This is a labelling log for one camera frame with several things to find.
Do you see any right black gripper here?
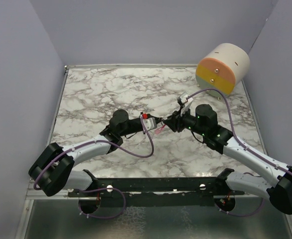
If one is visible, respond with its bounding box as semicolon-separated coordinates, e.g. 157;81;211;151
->
163;106;207;137

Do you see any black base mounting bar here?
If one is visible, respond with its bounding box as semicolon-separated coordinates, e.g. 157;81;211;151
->
68;177;244;208

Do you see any cylindrical pastel drawer box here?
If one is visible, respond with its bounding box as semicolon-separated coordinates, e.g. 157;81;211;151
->
195;43;250;98

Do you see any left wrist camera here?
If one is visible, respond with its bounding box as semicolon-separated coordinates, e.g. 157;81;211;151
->
140;113;158;131

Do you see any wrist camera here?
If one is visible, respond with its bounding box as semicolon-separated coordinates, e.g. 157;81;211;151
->
177;92;193;116
140;113;158;131

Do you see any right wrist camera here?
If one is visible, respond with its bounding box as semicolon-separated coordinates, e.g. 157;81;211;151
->
177;92;193;116

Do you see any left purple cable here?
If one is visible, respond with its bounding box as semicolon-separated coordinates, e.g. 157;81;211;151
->
33;117;154;220

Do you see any purple cable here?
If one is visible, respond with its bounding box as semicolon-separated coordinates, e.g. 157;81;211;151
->
33;117;154;220
178;88;292;216

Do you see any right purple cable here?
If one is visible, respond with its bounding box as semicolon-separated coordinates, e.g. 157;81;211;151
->
178;88;292;216

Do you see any aluminium table frame rail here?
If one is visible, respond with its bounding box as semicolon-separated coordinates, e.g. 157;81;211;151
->
14;66;69;239

